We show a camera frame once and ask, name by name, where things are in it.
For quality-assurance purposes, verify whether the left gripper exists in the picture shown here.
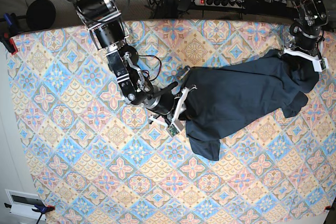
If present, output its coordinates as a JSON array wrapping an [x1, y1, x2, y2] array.
[[284, 28, 323, 60]]

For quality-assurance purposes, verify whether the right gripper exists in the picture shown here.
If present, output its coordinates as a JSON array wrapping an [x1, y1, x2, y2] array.
[[144, 82, 197, 127]]

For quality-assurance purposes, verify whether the black round stool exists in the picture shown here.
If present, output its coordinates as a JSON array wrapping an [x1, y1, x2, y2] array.
[[26, 0, 56, 31]]

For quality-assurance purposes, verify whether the orange black clamp left edge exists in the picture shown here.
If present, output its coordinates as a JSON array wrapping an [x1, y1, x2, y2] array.
[[0, 33, 18, 55]]

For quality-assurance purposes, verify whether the blue orange clamp bottom left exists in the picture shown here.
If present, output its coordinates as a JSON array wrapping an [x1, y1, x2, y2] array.
[[32, 205, 55, 224]]

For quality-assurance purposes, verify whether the white floor vent box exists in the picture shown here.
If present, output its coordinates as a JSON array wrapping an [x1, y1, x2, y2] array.
[[5, 189, 43, 220]]

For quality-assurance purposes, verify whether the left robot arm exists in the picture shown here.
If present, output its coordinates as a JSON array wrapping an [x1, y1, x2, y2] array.
[[286, 0, 328, 60]]

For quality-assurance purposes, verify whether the dark navy t-shirt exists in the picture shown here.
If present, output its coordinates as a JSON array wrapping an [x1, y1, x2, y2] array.
[[182, 49, 319, 161]]

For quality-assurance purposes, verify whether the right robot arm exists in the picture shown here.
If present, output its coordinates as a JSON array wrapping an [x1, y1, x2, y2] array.
[[66, 0, 196, 127]]

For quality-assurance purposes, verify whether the patterned tile tablecloth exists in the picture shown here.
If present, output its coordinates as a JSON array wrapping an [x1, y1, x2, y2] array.
[[6, 26, 335, 223]]

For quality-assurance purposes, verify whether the white power strip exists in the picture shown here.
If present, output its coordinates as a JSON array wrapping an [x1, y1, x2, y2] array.
[[194, 0, 244, 8]]

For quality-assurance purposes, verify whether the blue clamp upper left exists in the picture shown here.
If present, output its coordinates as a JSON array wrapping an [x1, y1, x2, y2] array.
[[1, 13, 26, 30]]

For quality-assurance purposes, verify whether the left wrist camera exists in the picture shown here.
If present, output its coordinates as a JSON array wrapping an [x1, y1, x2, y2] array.
[[312, 57, 329, 72]]

